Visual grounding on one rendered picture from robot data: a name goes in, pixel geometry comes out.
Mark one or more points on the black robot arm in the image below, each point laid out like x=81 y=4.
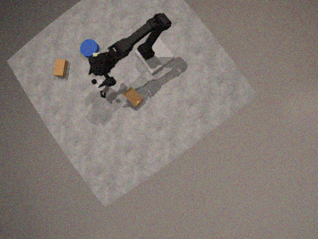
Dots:
x=153 y=26

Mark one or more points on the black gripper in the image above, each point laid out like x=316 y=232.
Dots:
x=109 y=81

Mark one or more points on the blue cylinder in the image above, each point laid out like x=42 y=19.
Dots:
x=88 y=47

